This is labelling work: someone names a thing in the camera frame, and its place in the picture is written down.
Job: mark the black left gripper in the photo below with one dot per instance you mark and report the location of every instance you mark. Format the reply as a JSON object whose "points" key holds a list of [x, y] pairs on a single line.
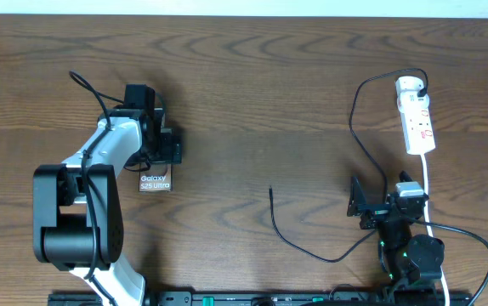
{"points": [[172, 145]]}

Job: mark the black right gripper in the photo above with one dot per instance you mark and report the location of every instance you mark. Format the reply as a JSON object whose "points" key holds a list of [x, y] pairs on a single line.
{"points": [[358, 206]]}

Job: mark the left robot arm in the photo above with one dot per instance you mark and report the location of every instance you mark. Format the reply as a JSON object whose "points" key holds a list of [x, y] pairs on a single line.
{"points": [[77, 215]]}

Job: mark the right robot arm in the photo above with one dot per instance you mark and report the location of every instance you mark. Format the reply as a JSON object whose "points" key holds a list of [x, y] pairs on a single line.
{"points": [[410, 260]]}

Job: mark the white charger adapter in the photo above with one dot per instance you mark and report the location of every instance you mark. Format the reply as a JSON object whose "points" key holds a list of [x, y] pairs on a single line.
{"points": [[409, 101]]}

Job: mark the white power strip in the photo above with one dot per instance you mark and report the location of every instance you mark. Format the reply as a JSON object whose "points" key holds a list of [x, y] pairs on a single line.
{"points": [[417, 127]]}

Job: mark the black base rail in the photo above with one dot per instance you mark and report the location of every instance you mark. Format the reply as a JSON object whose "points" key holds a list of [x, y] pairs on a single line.
{"points": [[345, 296]]}

